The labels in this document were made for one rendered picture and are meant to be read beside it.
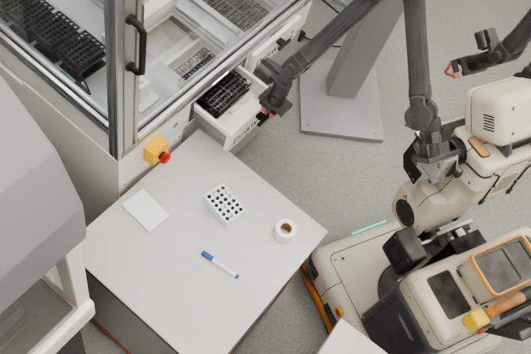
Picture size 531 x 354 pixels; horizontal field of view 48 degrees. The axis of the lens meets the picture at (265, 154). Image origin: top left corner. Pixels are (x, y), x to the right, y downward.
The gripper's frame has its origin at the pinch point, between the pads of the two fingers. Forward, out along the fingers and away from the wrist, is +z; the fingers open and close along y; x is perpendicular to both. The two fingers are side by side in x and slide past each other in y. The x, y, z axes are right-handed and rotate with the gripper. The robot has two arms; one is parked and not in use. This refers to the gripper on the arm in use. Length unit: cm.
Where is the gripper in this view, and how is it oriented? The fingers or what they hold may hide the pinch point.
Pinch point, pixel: (269, 115)
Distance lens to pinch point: 205.3
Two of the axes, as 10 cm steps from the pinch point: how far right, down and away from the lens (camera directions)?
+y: -7.6, -6.3, 1.7
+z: -2.2, 4.9, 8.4
